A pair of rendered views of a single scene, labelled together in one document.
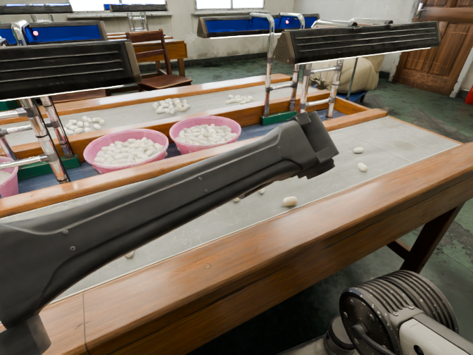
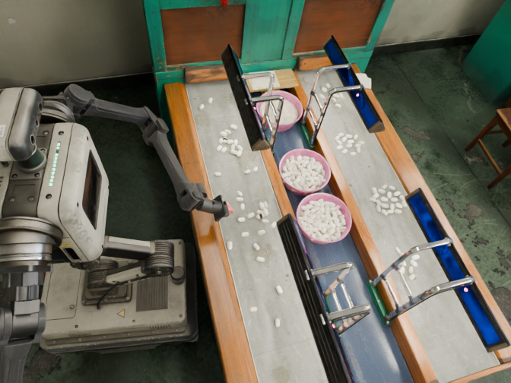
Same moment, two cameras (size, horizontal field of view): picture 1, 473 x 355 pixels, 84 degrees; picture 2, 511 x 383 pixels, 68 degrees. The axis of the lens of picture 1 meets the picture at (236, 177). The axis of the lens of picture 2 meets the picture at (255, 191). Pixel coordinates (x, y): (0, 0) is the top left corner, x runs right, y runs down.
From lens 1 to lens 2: 1.54 m
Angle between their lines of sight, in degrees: 63
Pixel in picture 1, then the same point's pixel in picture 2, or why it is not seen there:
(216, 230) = not seen: hidden behind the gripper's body
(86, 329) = (186, 163)
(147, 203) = (162, 151)
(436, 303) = (152, 262)
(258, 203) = (234, 231)
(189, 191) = (164, 159)
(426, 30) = (336, 372)
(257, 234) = (208, 219)
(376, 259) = not seen: outside the picture
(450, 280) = not seen: outside the picture
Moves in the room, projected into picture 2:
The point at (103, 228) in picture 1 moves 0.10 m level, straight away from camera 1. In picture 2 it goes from (158, 146) to (181, 140)
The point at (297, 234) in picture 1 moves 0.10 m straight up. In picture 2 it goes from (203, 235) to (202, 226)
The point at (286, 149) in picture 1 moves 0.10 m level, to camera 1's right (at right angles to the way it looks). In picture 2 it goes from (177, 184) to (169, 204)
